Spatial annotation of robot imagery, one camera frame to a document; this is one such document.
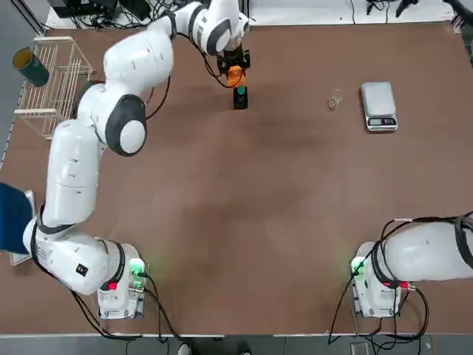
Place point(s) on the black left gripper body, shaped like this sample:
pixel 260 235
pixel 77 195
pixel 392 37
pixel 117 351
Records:
pixel 233 57

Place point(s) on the green button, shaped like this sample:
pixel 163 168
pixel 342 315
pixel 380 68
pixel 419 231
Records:
pixel 241 100

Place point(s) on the clear measuring cup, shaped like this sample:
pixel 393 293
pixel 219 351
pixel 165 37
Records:
pixel 334 100

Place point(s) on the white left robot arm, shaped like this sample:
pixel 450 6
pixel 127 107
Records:
pixel 74 177

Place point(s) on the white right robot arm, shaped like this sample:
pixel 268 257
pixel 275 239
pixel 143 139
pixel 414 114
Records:
pixel 417 251

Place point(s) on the white electronic scale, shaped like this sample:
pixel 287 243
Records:
pixel 378 98

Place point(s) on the black electronics box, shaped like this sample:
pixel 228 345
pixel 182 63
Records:
pixel 85 5

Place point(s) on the grey floor box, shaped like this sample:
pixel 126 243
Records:
pixel 359 349

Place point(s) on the green cylindrical can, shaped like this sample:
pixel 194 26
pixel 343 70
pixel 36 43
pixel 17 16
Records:
pixel 33 68

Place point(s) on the blue chair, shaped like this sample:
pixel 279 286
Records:
pixel 13 218

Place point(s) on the person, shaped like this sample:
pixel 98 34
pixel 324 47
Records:
pixel 183 349

